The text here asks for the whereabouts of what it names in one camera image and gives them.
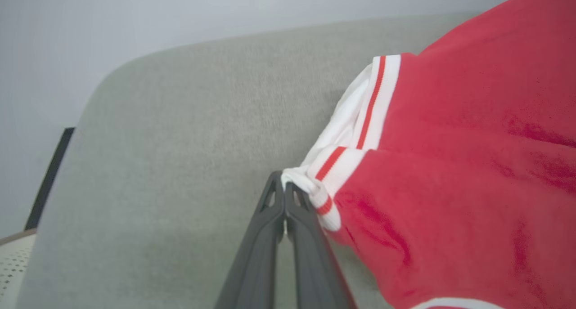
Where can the cream perforated laundry basket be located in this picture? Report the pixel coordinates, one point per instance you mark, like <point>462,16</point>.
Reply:
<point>11,273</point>

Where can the grey fabric sofa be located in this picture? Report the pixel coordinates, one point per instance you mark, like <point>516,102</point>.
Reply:
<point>180,142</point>

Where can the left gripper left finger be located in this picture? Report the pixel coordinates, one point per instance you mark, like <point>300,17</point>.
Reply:
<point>256,264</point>

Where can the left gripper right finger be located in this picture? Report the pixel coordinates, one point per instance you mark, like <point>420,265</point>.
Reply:
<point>312,268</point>

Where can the red Bulls basketball jersey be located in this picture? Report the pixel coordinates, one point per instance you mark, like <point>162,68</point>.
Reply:
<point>450,165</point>

